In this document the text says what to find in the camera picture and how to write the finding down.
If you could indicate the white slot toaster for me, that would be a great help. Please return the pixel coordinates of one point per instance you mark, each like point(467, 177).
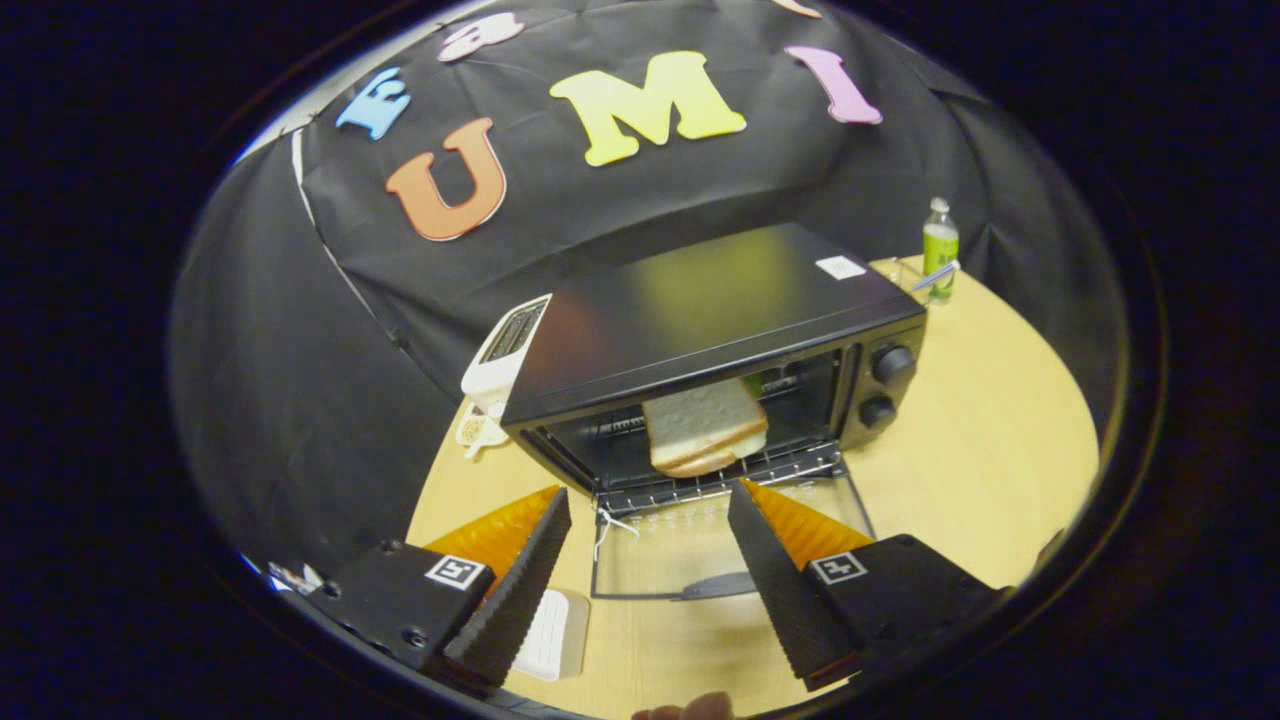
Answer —
point(490, 380)

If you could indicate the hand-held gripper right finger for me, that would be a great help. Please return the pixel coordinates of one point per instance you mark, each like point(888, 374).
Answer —
point(780, 590)

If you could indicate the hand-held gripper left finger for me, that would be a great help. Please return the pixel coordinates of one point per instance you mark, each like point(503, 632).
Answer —
point(515, 600)

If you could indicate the black toaster oven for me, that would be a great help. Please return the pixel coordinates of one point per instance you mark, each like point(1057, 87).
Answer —
point(700, 300)

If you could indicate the pale plastic utensil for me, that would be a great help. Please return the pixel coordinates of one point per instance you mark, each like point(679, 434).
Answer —
point(938, 275)

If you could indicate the sliced bread sandwich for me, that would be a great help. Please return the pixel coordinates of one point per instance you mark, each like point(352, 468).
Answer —
point(700, 425)

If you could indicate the clear bottle with green label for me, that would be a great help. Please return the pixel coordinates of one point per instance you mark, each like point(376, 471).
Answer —
point(940, 250)

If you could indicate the white food tray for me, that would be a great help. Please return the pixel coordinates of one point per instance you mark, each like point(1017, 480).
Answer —
point(555, 635)

